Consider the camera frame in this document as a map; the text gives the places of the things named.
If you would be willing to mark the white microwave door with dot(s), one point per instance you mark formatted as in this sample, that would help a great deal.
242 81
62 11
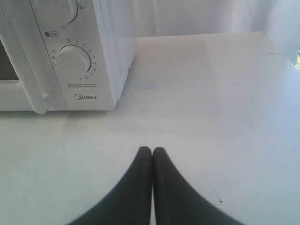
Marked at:
36 87

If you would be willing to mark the white control knob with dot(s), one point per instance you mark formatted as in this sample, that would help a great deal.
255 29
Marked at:
73 61
56 12

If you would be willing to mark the white backdrop curtain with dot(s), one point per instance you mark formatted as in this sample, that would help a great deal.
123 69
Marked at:
279 20

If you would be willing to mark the upper white control knob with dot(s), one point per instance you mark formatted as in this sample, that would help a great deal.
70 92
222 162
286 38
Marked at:
56 12

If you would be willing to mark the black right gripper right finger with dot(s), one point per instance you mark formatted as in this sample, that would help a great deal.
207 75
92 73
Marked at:
175 200

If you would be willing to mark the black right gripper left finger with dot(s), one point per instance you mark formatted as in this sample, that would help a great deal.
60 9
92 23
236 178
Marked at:
129 202

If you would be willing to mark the white microwave oven body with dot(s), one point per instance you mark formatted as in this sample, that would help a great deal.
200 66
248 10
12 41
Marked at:
106 30

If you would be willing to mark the lower white control knob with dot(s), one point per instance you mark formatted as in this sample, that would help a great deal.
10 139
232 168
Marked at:
73 61

